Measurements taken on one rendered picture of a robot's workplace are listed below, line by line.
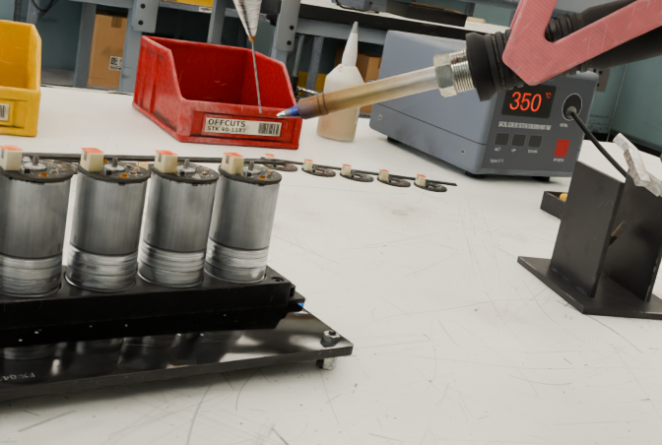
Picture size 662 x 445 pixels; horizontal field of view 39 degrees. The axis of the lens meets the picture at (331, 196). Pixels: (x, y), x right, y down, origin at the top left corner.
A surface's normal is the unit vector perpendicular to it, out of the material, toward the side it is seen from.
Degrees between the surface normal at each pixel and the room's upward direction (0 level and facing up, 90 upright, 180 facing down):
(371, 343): 0
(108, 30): 91
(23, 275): 90
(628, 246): 90
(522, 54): 98
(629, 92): 90
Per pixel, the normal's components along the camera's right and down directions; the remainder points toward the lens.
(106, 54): 0.46, 0.29
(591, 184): -0.95, -0.11
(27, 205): 0.13, 0.27
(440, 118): -0.83, -0.01
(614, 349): 0.18, -0.95
